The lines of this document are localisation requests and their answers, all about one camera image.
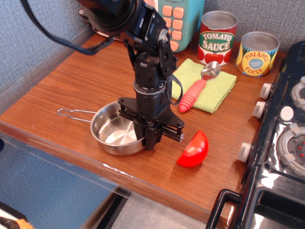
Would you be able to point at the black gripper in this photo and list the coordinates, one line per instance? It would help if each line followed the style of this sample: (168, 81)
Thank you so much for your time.
(152, 118)

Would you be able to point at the small steel pot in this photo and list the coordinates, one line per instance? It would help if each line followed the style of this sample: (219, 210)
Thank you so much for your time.
(115, 133)

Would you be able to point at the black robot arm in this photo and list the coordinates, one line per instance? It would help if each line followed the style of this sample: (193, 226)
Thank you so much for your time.
(153, 74)

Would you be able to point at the red tomato half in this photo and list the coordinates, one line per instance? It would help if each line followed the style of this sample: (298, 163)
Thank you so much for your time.
(195, 152)

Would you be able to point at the green folded cloth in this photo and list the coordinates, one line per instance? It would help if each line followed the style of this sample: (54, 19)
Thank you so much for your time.
(212, 94)

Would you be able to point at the clear acrylic table guard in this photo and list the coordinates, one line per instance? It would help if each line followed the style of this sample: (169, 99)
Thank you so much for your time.
(56, 194)

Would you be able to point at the tomato sauce can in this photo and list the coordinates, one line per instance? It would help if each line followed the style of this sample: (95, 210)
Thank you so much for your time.
(216, 37)

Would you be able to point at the teal toy microwave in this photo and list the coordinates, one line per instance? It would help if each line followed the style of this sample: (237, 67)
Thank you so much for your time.
(183, 23)

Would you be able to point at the pineapple slices can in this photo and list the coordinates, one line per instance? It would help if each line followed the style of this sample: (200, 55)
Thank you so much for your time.
(257, 53)

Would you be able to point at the black toy stove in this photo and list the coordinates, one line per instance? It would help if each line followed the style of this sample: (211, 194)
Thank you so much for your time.
(273, 184)

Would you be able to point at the red handled metal scoop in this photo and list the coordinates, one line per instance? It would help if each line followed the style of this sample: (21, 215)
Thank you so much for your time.
(210, 71)

